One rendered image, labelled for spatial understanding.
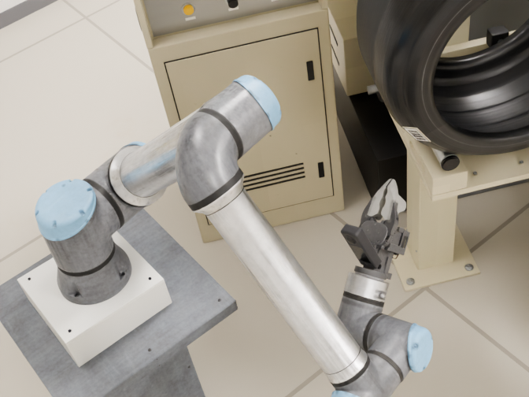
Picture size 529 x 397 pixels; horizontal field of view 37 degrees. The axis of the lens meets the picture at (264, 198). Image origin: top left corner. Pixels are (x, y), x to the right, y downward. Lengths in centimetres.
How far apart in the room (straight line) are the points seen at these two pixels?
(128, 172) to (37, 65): 230
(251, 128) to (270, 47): 103
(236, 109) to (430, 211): 129
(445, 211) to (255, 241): 130
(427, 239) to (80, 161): 155
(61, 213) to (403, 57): 85
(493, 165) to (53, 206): 107
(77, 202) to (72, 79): 209
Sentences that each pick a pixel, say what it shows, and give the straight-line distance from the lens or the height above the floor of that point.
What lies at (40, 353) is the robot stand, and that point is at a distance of 215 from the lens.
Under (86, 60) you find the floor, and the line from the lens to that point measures 405.
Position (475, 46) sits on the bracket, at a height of 95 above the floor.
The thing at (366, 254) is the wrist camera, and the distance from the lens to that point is 168.
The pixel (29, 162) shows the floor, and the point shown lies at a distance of 359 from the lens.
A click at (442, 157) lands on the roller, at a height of 92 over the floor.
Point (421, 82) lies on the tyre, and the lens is 168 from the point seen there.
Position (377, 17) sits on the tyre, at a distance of 171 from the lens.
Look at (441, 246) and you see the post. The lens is 278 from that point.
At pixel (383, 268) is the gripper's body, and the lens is 175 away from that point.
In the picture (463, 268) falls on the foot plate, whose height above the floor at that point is 1.
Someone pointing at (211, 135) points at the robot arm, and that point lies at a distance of 141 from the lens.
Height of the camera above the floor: 227
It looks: 47 degrees down
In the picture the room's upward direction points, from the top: 11 degrees counter-clockwise
